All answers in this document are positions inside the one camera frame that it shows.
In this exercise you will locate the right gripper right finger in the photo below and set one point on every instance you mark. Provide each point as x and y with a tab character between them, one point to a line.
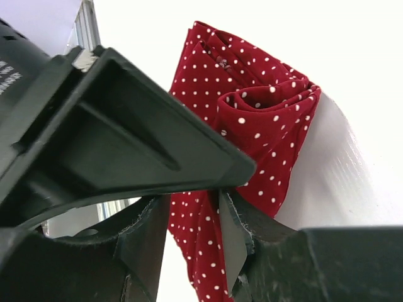
243	226

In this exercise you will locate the red polka dot skirt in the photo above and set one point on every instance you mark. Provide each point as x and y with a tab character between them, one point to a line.
262	106

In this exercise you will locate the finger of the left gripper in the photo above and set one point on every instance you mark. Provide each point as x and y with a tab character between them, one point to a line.
127	137

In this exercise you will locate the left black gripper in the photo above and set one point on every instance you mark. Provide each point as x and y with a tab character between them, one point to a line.
35	93

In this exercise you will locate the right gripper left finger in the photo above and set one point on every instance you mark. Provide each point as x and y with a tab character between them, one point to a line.
137	236

